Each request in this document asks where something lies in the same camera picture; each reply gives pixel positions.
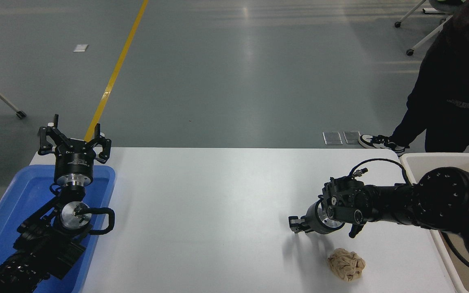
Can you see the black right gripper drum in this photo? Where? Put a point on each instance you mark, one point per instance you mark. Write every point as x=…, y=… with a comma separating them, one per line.
x=315, y=217

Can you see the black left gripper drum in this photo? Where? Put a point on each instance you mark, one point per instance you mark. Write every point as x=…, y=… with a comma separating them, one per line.
x=74, y=162

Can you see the blue plastic tray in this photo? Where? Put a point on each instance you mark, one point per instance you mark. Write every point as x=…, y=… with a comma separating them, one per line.
x=23, y=191

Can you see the silver floor plate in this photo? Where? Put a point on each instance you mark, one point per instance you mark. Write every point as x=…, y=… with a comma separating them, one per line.
x=332, y=138
x=351, y=137

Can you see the white floor marker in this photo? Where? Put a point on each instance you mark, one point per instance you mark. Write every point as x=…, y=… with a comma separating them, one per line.
x=81, y=48

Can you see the person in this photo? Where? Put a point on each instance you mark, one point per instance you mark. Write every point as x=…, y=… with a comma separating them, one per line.
x=454, y=81

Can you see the white wheeled chair base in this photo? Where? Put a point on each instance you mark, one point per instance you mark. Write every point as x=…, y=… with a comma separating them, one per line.
x=426, y=36

